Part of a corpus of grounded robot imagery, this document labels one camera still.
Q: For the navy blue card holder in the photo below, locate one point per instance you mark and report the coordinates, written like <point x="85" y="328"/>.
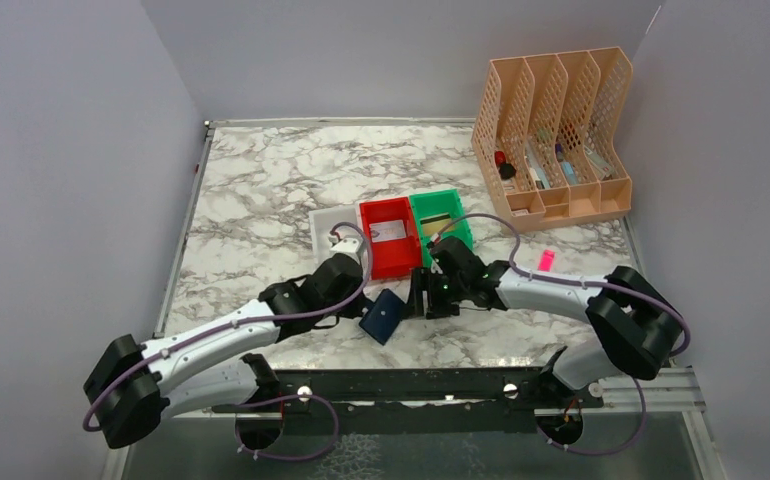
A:
<point x="382" y="316"/>

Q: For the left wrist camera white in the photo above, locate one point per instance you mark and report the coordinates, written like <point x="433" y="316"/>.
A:
<point x="349" y="245"/>

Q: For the peach file organizer rack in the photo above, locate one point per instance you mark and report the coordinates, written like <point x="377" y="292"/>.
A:
<point x="559" y="102"/>

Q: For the red plastic bin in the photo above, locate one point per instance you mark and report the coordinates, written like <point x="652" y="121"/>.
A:
<point x="393" y="259"/>

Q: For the white plastic bin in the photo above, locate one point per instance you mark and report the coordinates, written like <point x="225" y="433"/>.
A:
<point x="343" y="220"/>

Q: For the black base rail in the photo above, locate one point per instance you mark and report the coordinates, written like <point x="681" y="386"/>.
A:
<point x="265" y="403"/>

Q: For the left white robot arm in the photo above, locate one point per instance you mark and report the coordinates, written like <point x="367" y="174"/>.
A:
<point x="132" y="385"/>

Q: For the gold card in green bin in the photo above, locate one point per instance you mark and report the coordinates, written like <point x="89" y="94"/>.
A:
<point x="431" y="225"/>

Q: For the clear pen pack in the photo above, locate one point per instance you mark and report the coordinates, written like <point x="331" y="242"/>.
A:
<point x="540" y="179"/>

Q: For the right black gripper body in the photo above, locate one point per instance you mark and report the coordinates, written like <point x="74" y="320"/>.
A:
<point x="446" y="292"/>

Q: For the grey stapler in rack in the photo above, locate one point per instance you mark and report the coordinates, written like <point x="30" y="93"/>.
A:
<point x="603" y="169"/>

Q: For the pink highlighter pen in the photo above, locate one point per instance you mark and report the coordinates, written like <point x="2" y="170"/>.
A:
<point x="546" y="260"/>

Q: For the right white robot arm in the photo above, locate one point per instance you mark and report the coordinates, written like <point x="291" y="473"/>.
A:
<point x="636" y="330"/>

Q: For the red black stamp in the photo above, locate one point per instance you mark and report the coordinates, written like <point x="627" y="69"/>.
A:
<point x="505" y="169"/>

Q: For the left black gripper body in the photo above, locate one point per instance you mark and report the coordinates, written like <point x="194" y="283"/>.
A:
<point x="349" y="310"/>

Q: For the silver card in red bin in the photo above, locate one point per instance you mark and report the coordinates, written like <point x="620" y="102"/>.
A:
<point x="386" y="231"/>

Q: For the green plastic bin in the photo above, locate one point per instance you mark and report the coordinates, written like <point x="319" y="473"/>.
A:
<point x="432" y="211"/>

